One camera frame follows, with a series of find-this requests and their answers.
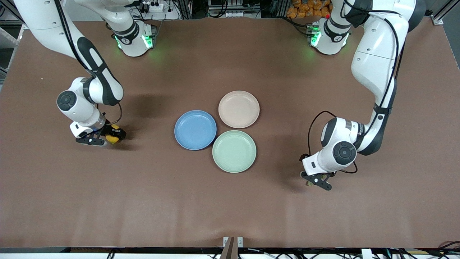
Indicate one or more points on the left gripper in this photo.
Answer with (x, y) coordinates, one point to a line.
(303, 156)

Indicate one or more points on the orange snack bags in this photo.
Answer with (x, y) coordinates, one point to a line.
(309, 9)

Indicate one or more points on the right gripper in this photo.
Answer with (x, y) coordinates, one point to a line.
(106, 131)

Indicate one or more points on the blue round plate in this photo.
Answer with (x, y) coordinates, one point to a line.
(195, 130)

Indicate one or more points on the silver aluminium frame rail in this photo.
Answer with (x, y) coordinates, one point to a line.
(439, 19)
(22, 26)

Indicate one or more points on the pale beige round plate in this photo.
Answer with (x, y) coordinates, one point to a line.
(239, 109)

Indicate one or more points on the pale green round plate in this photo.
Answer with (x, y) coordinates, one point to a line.
(234, 151)

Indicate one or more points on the yellow lemon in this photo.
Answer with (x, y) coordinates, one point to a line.
(112, 139)

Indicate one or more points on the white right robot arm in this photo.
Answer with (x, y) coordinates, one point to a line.
(46, 25)

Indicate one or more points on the metal bracket with brown post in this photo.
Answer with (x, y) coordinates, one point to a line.
(233, 246)

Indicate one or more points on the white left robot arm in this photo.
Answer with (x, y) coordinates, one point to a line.
(377, 54)

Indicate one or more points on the white power strip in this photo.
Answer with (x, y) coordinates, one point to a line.
(152, 7)
(233, 13)

